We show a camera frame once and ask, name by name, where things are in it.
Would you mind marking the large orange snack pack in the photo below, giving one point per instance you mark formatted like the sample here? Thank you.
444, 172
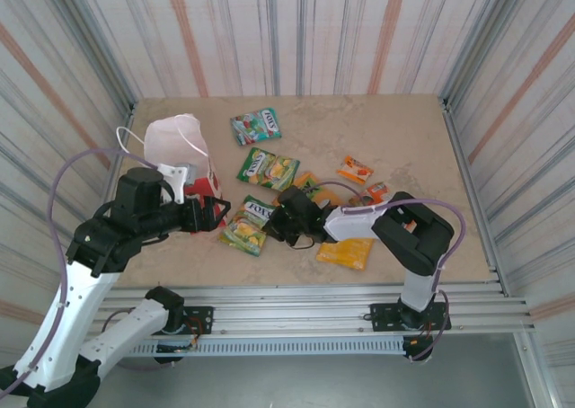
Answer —
325, 197

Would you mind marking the green Fox's candy pack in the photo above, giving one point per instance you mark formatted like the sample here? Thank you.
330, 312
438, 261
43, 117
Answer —
242, 233
265, 167

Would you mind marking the yellow snack pack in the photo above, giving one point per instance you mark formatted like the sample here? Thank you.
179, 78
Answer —
346, 253

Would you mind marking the orange clear snack pack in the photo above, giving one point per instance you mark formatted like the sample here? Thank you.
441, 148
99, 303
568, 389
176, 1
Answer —
355, 170

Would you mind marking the white red paper bag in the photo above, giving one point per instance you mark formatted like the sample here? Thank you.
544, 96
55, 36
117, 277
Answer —
164, 143

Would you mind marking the teal Fox's candy pack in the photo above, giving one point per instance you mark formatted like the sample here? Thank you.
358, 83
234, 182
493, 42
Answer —
256, 127

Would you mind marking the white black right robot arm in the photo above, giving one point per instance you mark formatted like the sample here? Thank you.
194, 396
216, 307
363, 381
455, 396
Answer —
350, 224

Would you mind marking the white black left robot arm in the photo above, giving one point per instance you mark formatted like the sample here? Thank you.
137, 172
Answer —
67, 309

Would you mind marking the small orange snack pack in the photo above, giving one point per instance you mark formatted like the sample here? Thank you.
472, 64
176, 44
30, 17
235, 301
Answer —
377, 192

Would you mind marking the aluminium rail frame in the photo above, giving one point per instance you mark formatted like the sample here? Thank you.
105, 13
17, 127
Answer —
292, 309

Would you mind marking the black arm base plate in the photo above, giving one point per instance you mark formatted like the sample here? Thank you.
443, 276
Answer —
202, 318
382, 318

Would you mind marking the aluminium side rail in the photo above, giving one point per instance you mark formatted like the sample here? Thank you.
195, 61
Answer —
474, 197

